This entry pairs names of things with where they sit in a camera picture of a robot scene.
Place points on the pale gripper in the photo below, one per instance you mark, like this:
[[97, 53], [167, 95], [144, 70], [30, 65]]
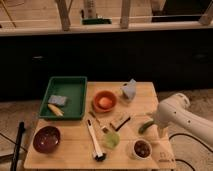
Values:
[[161, 132]]

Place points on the green pepper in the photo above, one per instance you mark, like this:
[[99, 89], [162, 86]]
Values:
[[145, 126]]

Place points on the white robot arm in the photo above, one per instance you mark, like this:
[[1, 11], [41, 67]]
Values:
[[174, 109]]

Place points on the orange bowl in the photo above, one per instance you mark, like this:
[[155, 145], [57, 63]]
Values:
[[101, 94]]

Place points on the purple bowl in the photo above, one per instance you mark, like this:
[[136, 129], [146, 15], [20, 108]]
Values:
[[47, 139]]

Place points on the white cup with dark contents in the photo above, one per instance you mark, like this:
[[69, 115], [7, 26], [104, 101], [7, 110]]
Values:
[[140, 149]]

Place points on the wooden block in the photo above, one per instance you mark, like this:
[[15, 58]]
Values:
[[119, 121]]

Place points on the orange fruit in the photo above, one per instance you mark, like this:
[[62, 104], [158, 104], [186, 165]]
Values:
[[105, 102]]

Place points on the green plastic tray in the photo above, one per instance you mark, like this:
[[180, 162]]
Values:
[[68, 93]]

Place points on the blue sponge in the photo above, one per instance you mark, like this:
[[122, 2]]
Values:
[[57, 100]]

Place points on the yellow corn cob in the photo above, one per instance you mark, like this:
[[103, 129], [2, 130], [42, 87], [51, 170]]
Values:
[[55, 110]]

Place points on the green object on shelf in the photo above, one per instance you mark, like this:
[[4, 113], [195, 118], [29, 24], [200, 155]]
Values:
[[96, 21]]

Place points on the black pole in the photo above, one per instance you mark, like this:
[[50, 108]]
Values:
[[17, 147]]

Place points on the white handled brush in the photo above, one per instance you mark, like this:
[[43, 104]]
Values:
[[99, 154]]

